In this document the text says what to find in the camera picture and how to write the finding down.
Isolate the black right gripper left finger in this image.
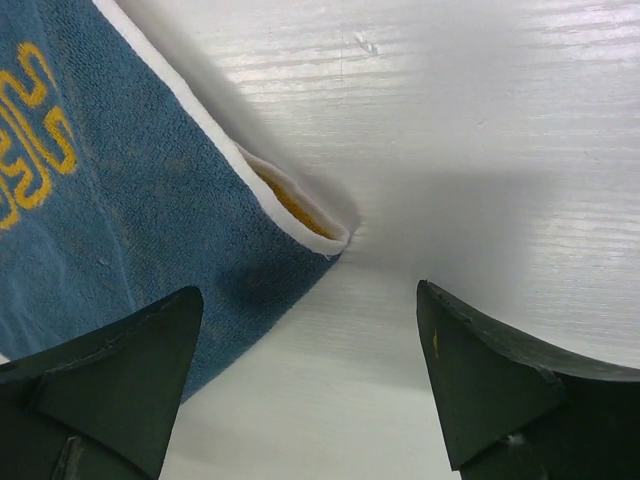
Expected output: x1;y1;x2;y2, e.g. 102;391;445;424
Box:
1;287;203;479

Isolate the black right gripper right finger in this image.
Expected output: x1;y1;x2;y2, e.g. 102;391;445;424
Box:
417;280;639;479

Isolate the yellow tiger towel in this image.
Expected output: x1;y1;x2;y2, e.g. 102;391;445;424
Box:
1;1;350;396

